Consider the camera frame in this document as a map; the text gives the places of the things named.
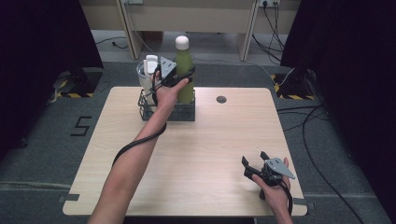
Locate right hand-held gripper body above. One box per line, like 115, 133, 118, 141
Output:
244, 157, 296, 188

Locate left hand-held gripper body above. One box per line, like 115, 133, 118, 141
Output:
154, 56, 190, 89

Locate green bottle with white cap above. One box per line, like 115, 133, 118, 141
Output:
174, 35, 197, 105

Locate white tumbler with clear lid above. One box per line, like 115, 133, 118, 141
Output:
135, 54, 163, 106

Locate black wire basket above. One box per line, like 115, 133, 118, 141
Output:
137, 89, 197, 122

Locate person's left hand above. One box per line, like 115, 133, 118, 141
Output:
149, 70, 191, 115

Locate person's right hand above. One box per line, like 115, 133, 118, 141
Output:
251, 157, 292, 217

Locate grey floor tape piece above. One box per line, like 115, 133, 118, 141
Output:
292, 197, 316, 211
58, 193, 81, 203

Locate beige wooden desk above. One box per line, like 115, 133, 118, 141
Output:
78, 0, 303, 63

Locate black stand base striped tape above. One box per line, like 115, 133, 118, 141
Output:
270, 68, 316, 101
52, 67, 105, 99

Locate black curtain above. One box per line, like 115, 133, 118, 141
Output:
0, 0, 105, 162
279, 0, 396, 216

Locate right hand-held gripper black cable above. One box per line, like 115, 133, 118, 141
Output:
277, 180, 294, 217

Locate hand-held gripper black cable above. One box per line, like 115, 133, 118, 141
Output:
111, 121, 168, 167
277, 180, 294, 217

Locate long black floor cable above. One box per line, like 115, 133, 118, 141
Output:
301, 105, 366, 224

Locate short black floor cable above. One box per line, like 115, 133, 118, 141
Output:
93, 36, 130, 50

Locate black looped floor cables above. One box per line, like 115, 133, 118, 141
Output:
276, 105, 332, 133

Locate left hand-held gripper black cable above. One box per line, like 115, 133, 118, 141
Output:
111, 121, 168, 167

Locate bundle of black hanging cables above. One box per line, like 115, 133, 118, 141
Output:
251, 2, 287, 65

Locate white wall power socket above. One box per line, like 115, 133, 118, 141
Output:
259, 0, 282, 8

